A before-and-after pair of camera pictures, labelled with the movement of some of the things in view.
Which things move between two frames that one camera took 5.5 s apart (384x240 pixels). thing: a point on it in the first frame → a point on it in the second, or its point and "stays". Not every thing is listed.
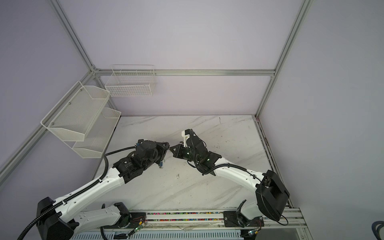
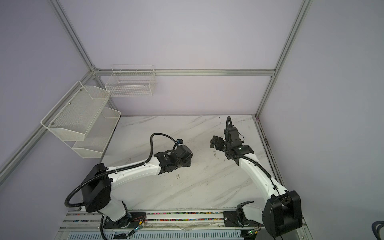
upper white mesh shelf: [73, 116] stays
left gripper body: [159, 157] → [187, 163]
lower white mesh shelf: [97, 138] stays
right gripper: [177, 153] → [218, 140]
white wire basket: [131, 80] stays
